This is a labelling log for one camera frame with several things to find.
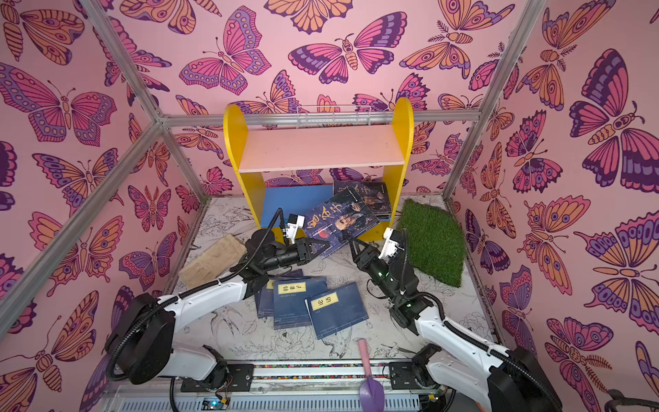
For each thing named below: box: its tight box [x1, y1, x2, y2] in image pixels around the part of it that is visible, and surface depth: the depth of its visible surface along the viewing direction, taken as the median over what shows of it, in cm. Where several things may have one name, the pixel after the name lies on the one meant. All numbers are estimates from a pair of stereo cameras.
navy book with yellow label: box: [303, 281, 369, 340], surface depth 85 cm
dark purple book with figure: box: [348, 181, 392, 216], surface depth 97 cm
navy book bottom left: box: [254, 279, 275, 319], surface depth 87 cm
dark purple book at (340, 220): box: [302, 187, 381, 250], surface depth 78 cm
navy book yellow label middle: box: [272, 276, 328, 330], surface depth 86 cm
